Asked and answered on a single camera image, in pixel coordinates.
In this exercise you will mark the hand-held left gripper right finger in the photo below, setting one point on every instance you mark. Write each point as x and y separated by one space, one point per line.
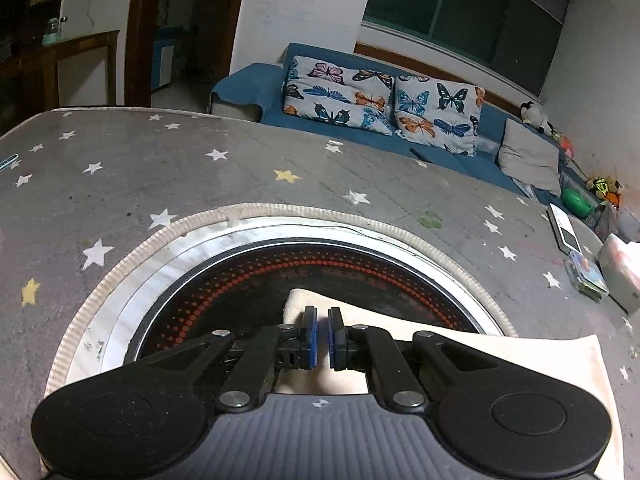
334 341

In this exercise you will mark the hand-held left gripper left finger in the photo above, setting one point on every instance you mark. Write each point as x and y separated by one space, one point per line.
311 340

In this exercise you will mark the cream cloth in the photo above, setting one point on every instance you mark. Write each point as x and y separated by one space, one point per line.
530 360

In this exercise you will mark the round black heater plate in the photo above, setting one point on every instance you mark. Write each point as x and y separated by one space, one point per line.
225 272

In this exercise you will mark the blue sofa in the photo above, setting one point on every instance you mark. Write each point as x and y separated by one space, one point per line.
450 162

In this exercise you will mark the grey star-printed table cover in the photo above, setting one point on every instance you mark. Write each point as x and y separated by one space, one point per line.
160 170

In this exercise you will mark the wide butterfly print cushion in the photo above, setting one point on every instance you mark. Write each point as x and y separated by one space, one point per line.
335 92

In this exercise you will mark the square butterfly print cushion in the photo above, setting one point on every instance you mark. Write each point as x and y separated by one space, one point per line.
435 110

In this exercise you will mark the white flat device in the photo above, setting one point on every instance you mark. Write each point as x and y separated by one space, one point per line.
565 227

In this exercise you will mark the clear plastic box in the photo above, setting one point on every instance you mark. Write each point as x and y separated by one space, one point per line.
586 275

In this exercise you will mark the plain grey cushion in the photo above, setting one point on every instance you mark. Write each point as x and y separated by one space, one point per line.
532 157

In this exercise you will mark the green ball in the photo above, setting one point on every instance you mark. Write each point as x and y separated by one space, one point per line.
576 200

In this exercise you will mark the white tissue pack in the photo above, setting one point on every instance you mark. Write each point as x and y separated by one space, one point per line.
620 272

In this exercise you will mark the black and white plush toy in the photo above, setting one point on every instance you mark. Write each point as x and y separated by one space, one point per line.
534 114

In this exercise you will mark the pink plush toy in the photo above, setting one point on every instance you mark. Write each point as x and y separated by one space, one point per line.
564 142

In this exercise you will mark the yellow and orange plush toy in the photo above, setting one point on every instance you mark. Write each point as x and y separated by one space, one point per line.
605 187

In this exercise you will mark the blue cabinet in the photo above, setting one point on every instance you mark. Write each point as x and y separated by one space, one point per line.
165 60

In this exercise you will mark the dark window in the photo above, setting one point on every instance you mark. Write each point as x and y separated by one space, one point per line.
450 5

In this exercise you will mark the wooden desk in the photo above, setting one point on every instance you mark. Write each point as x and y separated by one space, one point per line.
75 47

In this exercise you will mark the pale green jar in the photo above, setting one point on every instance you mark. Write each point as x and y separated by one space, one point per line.
52 31

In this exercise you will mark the wooden door frame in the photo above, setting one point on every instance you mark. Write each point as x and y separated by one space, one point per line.
137 35

